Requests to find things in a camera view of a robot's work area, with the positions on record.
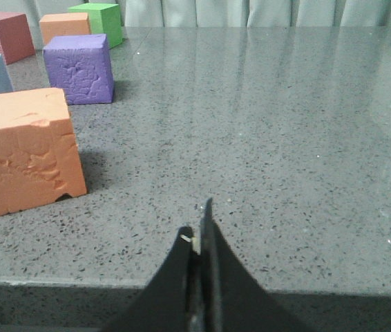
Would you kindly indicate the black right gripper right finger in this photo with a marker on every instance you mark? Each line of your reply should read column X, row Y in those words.
column 233, row 299

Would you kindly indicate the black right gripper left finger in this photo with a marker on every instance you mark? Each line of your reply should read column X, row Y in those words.
column 162, row 305

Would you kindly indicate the large orange foam cube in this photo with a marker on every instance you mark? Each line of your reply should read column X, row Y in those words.
column 39, row 158

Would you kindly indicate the purple foam cube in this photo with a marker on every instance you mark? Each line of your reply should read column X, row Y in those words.
column 81, row 66

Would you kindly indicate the green foam cube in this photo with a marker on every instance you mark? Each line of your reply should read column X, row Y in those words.
column 104, row 18

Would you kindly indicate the white curtain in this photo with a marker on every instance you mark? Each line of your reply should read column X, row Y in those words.
column 255, row 13

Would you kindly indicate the small orange foam cube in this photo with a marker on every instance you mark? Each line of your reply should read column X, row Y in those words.
column 71, row 23

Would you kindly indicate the dark red foam cube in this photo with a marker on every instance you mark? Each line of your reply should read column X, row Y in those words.
column 15, row 38

